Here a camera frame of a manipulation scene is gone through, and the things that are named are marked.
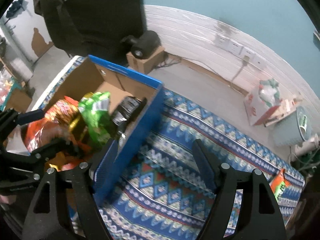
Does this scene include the grey trash bin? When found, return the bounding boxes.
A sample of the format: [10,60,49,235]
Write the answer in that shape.
[272,106,315,147]

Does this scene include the blue patterned tablecloth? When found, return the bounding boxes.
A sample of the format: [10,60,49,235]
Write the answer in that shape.
[32,55,306,240]

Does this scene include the orange packet with green label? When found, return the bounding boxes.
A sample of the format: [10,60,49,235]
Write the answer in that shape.
[271,168,293,198]

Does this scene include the white plastic pipe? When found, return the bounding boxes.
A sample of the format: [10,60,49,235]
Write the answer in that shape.
[289,133,320,163]

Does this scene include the black floor cables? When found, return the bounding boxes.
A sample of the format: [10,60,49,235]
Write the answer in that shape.
[154,54,183,70]

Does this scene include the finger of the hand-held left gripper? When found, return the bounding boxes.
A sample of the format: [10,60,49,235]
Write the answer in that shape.
[29,137,85,166]
[0,108,48,141]

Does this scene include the orange snack bag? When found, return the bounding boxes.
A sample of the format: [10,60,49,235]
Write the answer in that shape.
[24,96,81,157]

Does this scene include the white cardboard box red print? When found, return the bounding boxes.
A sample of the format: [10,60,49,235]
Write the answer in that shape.
[243,87,303,128]

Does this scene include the green white plastic bag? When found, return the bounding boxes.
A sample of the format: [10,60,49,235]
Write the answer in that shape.
[258,78,283,106]

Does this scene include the blue cardboard box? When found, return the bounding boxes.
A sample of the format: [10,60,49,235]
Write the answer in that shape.
[35,54,165,207]

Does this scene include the shiny black silver snack packet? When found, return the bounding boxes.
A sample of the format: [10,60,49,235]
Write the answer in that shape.
[111,96,148,141]

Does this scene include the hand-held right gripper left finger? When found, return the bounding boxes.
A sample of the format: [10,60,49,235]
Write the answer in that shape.
[22,139,117,240]

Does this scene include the small brown cardboard box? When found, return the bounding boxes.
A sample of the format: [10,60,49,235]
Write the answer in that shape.
[126,46,167,75]

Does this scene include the black suitcase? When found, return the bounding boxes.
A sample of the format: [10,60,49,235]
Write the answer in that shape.
[33,0,161,63]

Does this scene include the white plug with cable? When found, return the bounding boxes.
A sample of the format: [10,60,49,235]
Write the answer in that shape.
[229,55,251,86]

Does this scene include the green snack bag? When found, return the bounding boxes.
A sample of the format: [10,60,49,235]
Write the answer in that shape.
[78,91,117,151]

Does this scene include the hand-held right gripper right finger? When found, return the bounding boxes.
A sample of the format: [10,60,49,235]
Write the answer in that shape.
[192,139,287,240]

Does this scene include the dark folded umbrella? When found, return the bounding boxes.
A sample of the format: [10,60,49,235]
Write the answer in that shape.
[6,0,27,18]

